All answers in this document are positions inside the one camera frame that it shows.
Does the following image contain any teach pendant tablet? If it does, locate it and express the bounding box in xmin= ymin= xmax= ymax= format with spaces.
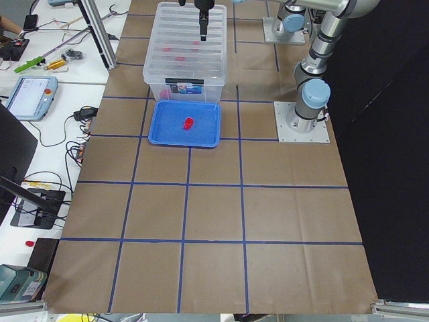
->
xmin=6 ymin=76 xmax=58 ymax=121

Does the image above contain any aluminium frame post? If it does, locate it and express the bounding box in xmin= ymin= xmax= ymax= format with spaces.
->
xmin=77 ymin=0 xmax=117 ymax=70

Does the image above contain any brass cylinder tool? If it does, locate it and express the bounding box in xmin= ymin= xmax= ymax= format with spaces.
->
xmin=44 ymin=59 xmax=67 ymax=70

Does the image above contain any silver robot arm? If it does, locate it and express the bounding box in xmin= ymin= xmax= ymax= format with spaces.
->
xmin=194 ymin=1 xmax=306 ymax=41
xmin=285 ymin=0 xmax=379 ymax=133

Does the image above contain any black camera stand base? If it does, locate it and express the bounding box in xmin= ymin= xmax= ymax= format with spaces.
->
xmin=10 ymin=188 xmax=66 ymax=229

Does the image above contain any black box latch handle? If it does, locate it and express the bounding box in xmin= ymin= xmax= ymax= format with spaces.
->
xmin=165 ymin=78 xmax=204 ymax=86

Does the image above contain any black smartphone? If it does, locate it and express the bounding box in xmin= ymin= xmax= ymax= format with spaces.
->
xmin=23 ymin=14 xmax=38 ymax=30

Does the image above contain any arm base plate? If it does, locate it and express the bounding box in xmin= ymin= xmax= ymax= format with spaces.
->
xmin=263 ymin=17 xmax=306 ymax=46
xmin=273 ymin=101 xmax=330 ymax=144

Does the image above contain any black power adapter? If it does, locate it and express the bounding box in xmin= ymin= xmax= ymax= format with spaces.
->
xmin=73 ymin=107 xmax=99 ymax=121

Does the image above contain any blue plastic tray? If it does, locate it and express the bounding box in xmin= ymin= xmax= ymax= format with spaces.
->
xmin=148 ymin=100 xmax=221 ymax=148

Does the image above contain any clear plastic storage box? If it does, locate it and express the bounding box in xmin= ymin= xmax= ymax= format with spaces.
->
xmin=143 ymin=1 xmax=229 ymax=103

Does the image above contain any clear ribbed box lid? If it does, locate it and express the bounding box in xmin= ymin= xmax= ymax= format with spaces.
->
xmin=143 ymin=1 xmax=229 ymax=87

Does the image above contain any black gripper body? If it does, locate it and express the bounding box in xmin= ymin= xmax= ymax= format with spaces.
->
xmin=194 ymin=0 xmax=215 ymax=21

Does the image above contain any brown paper table cover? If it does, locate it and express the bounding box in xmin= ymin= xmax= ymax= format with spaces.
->
xmin=44 ymin=1 xmax=377 ymax=314

